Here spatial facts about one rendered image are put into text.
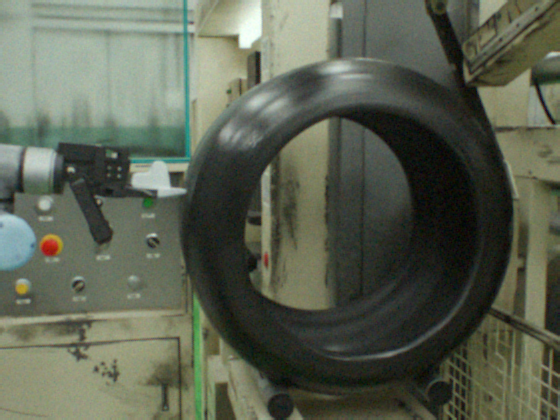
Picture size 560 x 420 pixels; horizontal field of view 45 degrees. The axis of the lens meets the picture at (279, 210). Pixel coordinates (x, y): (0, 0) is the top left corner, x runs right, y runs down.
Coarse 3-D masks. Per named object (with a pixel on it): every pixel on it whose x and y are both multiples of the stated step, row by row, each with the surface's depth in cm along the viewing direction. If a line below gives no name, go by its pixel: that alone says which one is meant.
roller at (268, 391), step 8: (248, 368) 131; (256, 376) 123; (264, 376) 120; (256, 384) 122; (264, 384) 117; (272, 384) 115; (280, 384) 116; (264, 392) 115; (272, 392) 112; (280, 392) 112; (288, 392) 113; (264, 400) 114; (272, 400) 111; (280, 400) 111; (288, 400) 111; (272, 408) 111; (280, 408) 111; (288, 408) 111; (272, 416) 111; (280, 416) 111; (288, 416) 112
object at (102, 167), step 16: (64, 144) 108; (80, 144) 109; (96, 144) 112; (64, 160) 109; (80, 160) 109; (96, 160) 108; (112, 160) 108; (128, 160) 110; (64, 176) 109; (80, 176) 110; (96, 176) 108; (112, 176) 110; (96, 192) 109
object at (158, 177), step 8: (152, 168) 111; (160, 168) 112; (136, 176) 111; (144, 176) 111; (152, 176) 111; (160, 176) 112; (168, 176) 112; (136, 184) 111; (144, 184) 111; (152, 184) 112; (160, 184) 112; (168, 184) 112; (160, 192) 111; (168, 192) 112; (176, 192) 113; (184, 192) 114
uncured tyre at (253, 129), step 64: (320, 64) 110; (384, 64) 111; (256, 128) 104; (384, 128) 137; (448, 128) 110; (192, 192) 108; (448, 192) 138; (192, 256) 108; (448, 256) 138; (256, 320) 107; (320, 320) 139; (384, 320) 140; (448, 320) 114; (320, 384) 112; (384, 384) 115
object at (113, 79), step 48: (0, 0) 153; (48, 0) 155; (96, 0) 157; (144, 0) 160; (0, 48) 155; (48, 48) 157; (96, 48) 159; (144, 48) 161; (0, 96) 156; (48, 96) 158; (96, 96) 160; (144, 96) 162; (48, 144) 159; (144, 144) 163
